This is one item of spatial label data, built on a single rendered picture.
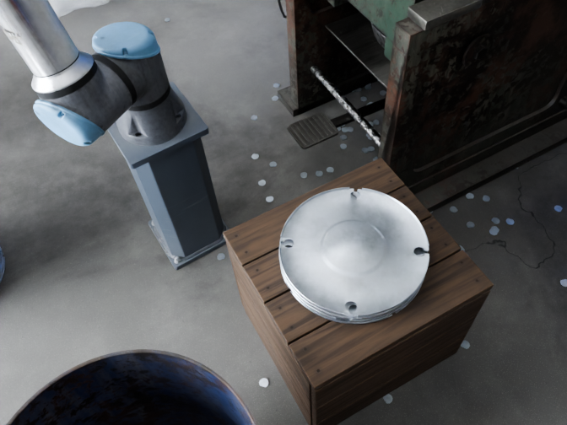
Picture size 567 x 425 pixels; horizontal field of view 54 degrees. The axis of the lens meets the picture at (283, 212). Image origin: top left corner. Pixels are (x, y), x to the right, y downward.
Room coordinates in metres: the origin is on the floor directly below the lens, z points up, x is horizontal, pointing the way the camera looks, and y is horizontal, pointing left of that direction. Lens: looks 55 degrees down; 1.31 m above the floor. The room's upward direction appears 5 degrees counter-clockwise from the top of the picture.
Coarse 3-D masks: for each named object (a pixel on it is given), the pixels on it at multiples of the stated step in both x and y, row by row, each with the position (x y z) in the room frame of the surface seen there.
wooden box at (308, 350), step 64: (320, 192) 0.73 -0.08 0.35; (384, 192) 0.71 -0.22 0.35; (256, 256) 0.58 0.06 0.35; (448, 256) 0.54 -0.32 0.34; (256, 320) 0.54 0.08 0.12; (320, 320) 0.43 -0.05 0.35; (384, 320) 0.41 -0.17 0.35; (448, 320) 0.43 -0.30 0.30; (320, 384) 0.31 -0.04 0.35; (384, 384) 0.37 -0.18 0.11
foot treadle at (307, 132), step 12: (360, 108) 1.18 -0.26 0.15; (372, 108) 1.17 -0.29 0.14; (384, 108) 1.18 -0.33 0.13; (300, 120) 1.14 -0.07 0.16; (312, 120) 1.13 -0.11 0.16; (324, 120) 1.13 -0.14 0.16; (336, 120) 1.13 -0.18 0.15; (348, 120) 1.13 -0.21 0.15; (300, 132) 1.09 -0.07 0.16; (312, 132) 1.08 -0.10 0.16; (324, 132) 1.08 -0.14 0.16; (336, 132) 1.07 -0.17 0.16; (300, 144) 1.04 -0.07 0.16; (312, 144) 1.04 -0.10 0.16
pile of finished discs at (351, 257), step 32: (352, 192) 0.70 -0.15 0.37; (288, 224) 0.62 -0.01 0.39; (320, 224) 0.62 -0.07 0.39; (352, 224) 0.61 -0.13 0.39; (384, 224) 0.60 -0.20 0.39; (416, 224) 0.60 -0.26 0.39; (288, 256) 0.55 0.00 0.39; (320, 256) 0.54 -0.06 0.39; (352, 256) 0.53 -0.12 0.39; (384, 256) 0.53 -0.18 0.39; (416, 256) 0.52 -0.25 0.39; (320, 288) 0.47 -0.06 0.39; (352, 288) 0.47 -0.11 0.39; (384, 288) 0.46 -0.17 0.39; (416, 288) 0.45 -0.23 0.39; (352, 320) 0.41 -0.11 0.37
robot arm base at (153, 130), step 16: (176, 96) 0.90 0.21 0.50; (128, 112) 0.84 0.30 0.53; (144, 112) 0.83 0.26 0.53; (160, 112) 0.84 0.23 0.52; (176, 112) 0.88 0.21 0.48; (128, 128) 0.83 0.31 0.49; (144, 128) 0.82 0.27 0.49; (160, 128) 0.83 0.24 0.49; (176, 128) 0.84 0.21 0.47; (144, 144) 0.82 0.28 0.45
